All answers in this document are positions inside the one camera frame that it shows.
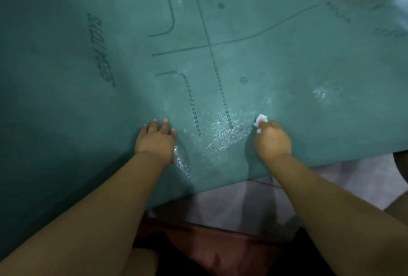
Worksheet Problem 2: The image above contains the person's left hand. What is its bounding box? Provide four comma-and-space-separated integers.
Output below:
135, 118, 177, 166

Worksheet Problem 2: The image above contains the person's right hand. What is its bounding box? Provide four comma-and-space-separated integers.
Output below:
254, 120, 293, 162

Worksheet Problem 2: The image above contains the white tissue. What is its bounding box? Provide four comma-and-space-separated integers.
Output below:
253, 113, 268, 135

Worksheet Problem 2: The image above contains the person's left forearm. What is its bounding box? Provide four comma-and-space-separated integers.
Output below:
0, 151, 173, 276

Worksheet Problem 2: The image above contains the person's right forearm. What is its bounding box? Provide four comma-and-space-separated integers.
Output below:
267, 153, 408, 276

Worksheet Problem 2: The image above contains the green yoga mat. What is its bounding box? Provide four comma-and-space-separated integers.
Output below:
0, 0, 408, 262

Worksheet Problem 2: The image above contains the red shirt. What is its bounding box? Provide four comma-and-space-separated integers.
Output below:
137, 217, 289, 276

